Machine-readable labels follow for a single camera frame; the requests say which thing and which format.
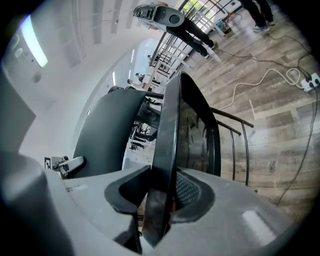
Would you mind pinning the grey backpack unit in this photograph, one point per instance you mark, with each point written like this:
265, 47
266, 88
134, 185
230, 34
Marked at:
165, 15

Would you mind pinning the white power strip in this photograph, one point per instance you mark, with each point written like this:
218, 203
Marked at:
311, 82

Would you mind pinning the long ceiling lamp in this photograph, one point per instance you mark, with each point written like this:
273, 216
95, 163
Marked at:
35, 42

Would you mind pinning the blue printed bucket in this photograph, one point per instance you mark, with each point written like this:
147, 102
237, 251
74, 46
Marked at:
224, 27

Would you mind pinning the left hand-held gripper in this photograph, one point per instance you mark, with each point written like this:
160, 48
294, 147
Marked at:
51, 163

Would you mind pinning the black metal railing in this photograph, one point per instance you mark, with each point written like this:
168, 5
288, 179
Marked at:
172, 53

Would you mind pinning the round ceiling sensor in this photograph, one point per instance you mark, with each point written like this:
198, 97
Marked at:
36, 77

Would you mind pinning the black folding chair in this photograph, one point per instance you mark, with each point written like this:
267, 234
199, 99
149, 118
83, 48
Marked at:
107, 135

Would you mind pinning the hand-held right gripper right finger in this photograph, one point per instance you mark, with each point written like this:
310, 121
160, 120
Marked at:
225, 212

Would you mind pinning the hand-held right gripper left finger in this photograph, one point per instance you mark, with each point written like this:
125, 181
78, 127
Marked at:
100, 200

